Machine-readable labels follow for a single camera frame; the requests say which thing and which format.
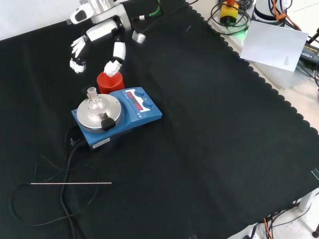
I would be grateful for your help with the thin grey rod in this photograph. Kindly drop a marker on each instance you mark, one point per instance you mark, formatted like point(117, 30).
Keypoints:
point(74, 183)

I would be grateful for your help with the pale board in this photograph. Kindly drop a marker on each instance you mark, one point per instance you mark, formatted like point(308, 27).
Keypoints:
point(271, 44)

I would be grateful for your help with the black cloth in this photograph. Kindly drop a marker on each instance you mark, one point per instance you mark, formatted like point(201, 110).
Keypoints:
point(199, 124)

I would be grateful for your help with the yellow stop button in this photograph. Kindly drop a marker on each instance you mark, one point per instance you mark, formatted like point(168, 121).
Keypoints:
point(229, 13)

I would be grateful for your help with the heater with blue base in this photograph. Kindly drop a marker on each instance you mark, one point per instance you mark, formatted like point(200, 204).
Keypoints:
point(139, 117)

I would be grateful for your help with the black power adapter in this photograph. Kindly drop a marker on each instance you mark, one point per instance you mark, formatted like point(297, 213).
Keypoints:
point(311, 53)

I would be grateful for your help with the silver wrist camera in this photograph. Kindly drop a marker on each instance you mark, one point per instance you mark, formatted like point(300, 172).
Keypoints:
point(138, 37)

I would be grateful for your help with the clear round-bottom flask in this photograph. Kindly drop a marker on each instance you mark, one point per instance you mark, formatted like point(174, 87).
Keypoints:
point(94, 102)

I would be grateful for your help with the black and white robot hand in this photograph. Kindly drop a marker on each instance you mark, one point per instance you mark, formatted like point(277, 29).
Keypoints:
point(102, 32)

